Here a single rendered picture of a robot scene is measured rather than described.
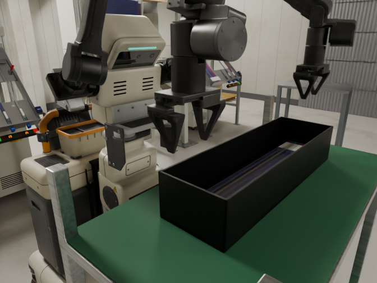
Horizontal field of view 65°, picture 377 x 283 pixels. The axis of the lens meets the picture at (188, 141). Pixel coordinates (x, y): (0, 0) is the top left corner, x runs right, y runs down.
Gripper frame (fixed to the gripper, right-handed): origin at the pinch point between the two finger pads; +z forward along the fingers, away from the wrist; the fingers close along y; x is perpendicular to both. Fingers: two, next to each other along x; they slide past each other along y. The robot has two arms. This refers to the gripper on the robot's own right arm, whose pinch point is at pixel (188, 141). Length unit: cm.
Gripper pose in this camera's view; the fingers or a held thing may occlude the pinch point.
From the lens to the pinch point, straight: 52.3
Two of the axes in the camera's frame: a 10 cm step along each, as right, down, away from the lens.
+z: 0.0, 9.4, 3.4
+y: 6.6, -2.5, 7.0
